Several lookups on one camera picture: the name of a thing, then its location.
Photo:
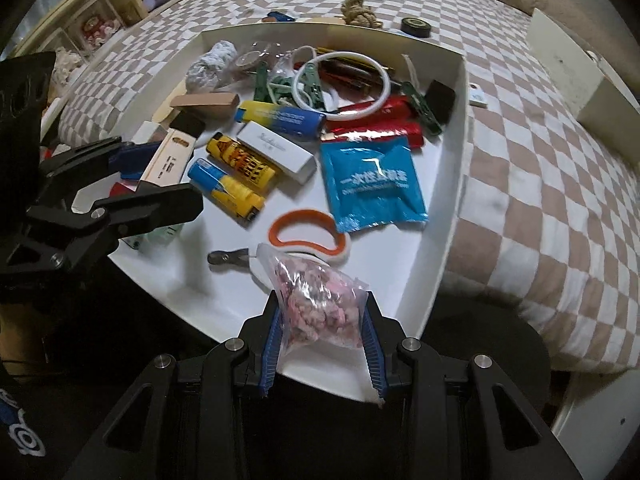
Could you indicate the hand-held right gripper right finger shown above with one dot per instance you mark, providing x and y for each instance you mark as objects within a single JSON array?
[{"x": 374, "y": 360}]

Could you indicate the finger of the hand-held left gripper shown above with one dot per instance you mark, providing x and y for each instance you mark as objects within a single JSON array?
[
  {"x": 160, "y": 205},
  {"x": 80, "y": 157}
]

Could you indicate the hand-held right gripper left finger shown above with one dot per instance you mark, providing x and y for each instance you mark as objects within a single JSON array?
[{"x": 269, "y": 355}]

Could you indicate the white wooden box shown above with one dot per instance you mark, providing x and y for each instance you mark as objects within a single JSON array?
[{"x": 170, "y": 157}]

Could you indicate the clear bag of pink beads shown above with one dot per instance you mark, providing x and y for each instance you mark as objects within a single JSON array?
[{"x": 320, "y": 300}]

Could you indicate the white shallow tray box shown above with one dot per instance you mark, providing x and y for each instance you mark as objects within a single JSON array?
[{"x": 295, "y": 200}]

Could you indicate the yellow blue lighter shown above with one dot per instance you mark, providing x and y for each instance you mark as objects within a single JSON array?
[
  {"x": 225, "y": 190},
  {"x": 280, "y": 121}
]

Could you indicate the white lace doll display case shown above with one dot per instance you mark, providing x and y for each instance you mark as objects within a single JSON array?
[{"x": 65, "y": 62}]

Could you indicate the tan wooden block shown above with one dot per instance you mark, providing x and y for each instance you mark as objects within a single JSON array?
[{"x": 202, "y": 105}]

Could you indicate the red dress doll display case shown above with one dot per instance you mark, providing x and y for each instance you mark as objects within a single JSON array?
[{"x": 95, "y": 27}]

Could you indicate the white slim box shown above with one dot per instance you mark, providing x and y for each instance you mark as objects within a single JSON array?
[{"x": 280, "y": 152}]

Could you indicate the green clothespin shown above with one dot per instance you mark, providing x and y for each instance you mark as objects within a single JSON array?
[
  {"x": 425, "y": 110},
  {"x": 261, "y": 82},
  {"x": 280, "y": 91}
]

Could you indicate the brown tape roll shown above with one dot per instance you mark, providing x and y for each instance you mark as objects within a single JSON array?
[{"x": 247, "y": 59}]

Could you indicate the blue foil packet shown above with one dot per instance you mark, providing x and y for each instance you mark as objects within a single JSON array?
[{"x": 372, "y": 185}]

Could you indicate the red lighter white print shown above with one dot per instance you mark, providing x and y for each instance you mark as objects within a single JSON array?
[
  {"x": 370, "y": 134},
  {"x": 395, "y": 107}
]

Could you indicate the dark red lighter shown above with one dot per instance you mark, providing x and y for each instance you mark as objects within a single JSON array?
[{"x": 350, "y": 77}]

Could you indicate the round wooden lid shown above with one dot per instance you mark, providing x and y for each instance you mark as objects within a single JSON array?
[{"x": 325, "y": 20}]

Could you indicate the dark clothing with blue print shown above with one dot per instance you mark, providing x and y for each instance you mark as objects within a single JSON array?
[{"x": 20, "y": 425}]

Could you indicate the black small box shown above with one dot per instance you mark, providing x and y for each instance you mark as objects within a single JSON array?
[{"x": 441, "y": 100}]

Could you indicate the white remote control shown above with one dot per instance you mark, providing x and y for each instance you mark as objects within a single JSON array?
[{"x": 477, "y": 95}]

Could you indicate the white plastic strip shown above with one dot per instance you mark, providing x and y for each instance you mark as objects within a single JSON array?
[{"x": 410, "y": 67}]

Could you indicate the black tape roll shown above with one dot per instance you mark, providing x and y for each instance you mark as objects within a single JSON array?
[{"x": 417, "y": 34}]

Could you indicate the white deep storage box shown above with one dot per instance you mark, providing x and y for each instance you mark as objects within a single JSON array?
[{"x": 565, "y": 65}]

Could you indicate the white bed frame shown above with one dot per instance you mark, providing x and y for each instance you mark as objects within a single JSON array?
[{"x": 595, "y": 430}]

